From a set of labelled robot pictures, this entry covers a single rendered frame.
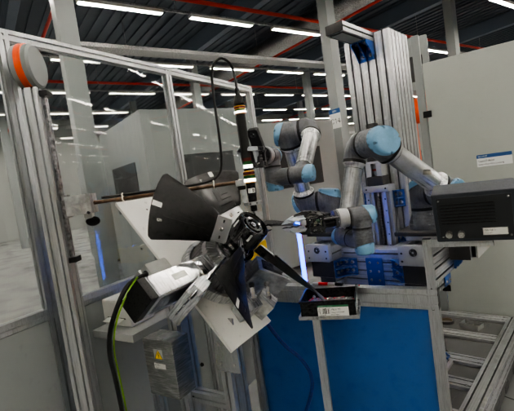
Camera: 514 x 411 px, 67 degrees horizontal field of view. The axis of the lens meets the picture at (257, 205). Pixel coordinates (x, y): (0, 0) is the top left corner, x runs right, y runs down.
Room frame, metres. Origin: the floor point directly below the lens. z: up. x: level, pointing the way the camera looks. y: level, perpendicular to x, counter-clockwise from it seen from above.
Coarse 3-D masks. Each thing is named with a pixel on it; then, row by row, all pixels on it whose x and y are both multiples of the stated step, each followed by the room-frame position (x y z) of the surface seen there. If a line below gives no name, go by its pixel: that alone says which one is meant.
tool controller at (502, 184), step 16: (432, 192) 1.42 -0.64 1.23; (448, 192) 1.38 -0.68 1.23; (464, 192) 1.35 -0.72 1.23; (480, 192) 1.32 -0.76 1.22; (496, 192) 1.30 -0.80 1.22; (512, 192) 1.28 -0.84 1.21; (432, 208) 1.42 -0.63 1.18; (448, 208) 1.38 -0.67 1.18; (464, 208) 1.36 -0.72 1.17; (480, 208) 1.34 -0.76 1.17; (496, 208) 1.31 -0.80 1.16; (512, 208) 1.29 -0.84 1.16; (448, 224) 1.40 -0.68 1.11; (464, 224) 1.38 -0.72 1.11; (480, 224) 1.35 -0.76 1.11; (496, 224) 1.33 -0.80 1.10; (512, 224) 1.30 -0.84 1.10; (448, 240) 1.42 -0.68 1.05; (464, 240) 1.40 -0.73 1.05; (480, 240) 1.37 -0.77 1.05
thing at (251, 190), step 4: (236, 88) 1.46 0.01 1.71; (236, 92) 1.45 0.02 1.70; (236, 96) 1.45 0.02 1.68; (240, 96) 1.45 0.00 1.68; (236, 100) 1.45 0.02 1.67; (240, 100) 1.45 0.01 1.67; (236, 104) 1.48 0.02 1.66; (240, 104) 1.48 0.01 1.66; (248, 184) 1.45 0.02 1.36; (252, 184) 1.45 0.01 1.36; (248, 188) 1.45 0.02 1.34; (252, 188) 1.45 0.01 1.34; (248, 192) 1.45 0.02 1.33; (252, 192) 1.45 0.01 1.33; (248, 196) 1.45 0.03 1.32; (252, 196) 1.45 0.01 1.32; (252, 200) 1.45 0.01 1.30; (256, 200) 1.46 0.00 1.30; (252, 208) 1.45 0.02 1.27; (256, 208) 1.46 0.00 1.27
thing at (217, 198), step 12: (192, 180) 1.56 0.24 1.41; (204, 180) 1.57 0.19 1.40; (216, 180) 1.56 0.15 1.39; (228, 180) 1.56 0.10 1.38; (204, 192) 1.52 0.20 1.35; (216, 192) 1.51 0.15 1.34; (228, 192) 1.51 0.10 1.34; (216, 204) 1.48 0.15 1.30; (228, 204) 1.47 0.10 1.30; (240, 204) 1.46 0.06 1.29
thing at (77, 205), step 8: (64, 200) 1.39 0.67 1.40; (72, 200) 1.39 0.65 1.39; (80, 200) 1.40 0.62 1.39; (88, 200) 1.40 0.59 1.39; (96, 200) 1.46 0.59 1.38; (64, 208) 1.40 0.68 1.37; (72, 208) 1.39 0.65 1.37; (80, 208) 1.40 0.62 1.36; (88, 208) 1.40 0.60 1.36; (96, 208) 1.45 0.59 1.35; (64, 216) 1.40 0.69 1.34; (72, 216) 1.44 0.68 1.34
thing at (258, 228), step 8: (240, 216) 1.34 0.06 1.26; (248, 216) 1.39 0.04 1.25; (256, 216) 1.40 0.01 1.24; (232, 224) 1.36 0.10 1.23; (240, 224) 1.32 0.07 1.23; (248, 224) 1.33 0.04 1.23; (256, 224) 1.38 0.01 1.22; (264, 224) 1.39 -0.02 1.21; (232, 232) 1.34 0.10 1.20; (240, 232) 1.32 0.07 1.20; (248, 232) 1.30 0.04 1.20; (256, 232) 1.32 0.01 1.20; (264, 232) 1.35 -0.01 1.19; (232, 240) 1.34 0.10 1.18; (256, 240) 1.32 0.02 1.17; (224, 248) 1.34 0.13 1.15; (232, 248) 1.35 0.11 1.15; (248, 248) 1.34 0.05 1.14; (248, 256) 1.38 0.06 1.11
